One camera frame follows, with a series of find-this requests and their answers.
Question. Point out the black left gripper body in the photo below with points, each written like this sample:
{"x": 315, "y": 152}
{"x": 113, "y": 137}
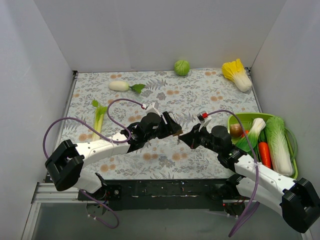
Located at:
{"x": 167, "y": 124}

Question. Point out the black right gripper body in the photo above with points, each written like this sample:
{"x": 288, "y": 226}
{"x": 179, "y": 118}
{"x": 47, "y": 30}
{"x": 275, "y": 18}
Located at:
{"x": 196, "y": 135}

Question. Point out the large brass padlock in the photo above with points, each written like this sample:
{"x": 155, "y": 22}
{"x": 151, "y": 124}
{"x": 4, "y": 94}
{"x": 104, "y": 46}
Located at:
{"x": 175, "y": 120}

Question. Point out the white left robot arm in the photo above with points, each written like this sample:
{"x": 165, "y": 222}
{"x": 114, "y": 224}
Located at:
{"x": 67, "y": 164}

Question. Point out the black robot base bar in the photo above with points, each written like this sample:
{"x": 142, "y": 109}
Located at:
{"x": 170, "y": 194}

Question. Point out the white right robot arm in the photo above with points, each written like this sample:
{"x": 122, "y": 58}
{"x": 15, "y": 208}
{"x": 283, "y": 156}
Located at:
{"x": 295, "y": 200}

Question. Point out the brown toy onion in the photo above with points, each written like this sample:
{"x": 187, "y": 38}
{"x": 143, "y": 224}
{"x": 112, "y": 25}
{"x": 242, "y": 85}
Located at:
{"x": 235, "y": 130}

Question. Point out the green plastic basket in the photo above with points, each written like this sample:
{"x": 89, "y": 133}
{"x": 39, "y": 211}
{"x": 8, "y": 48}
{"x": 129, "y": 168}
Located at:
{"x": 247, "y": 118}

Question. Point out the toy bok choy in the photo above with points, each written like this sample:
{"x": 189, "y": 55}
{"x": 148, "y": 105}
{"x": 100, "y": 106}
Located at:
{"x": 258, "y": 125}

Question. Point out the orange toy carrot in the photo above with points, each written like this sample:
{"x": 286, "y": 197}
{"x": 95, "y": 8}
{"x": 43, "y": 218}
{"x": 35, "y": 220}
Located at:
{"x": 265, "y": 154}

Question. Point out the white toy radish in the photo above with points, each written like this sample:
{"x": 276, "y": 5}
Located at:
{"x": 123, "y": 86}

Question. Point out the floral table mat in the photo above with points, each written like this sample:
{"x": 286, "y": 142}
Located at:
{"x": 201, "y": 90}

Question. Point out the green toy celery stalk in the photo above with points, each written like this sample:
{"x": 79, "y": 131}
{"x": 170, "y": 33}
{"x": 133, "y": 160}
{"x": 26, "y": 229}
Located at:
{"x": 100, "y": 111}

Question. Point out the green toy napa cabbage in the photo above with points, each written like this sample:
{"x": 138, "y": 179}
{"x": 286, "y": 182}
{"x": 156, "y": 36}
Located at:
{"x": 278, "y": 146}

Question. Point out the yellow toy napa cabbage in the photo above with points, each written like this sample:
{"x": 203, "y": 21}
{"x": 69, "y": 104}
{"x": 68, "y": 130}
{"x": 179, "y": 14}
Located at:
{"x": 236, "y": 73}

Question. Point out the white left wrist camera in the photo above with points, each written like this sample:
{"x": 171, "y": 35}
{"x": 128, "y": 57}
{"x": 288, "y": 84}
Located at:
{"x": 151, "y": 108}

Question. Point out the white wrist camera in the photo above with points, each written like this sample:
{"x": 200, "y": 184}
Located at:
{"x": 151, "y": 108}
{"x": 204, "y": 119}

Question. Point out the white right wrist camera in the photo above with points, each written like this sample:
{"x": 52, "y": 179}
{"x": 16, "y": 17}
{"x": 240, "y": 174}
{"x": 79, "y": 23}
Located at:
{"x": 204, "y": 119}

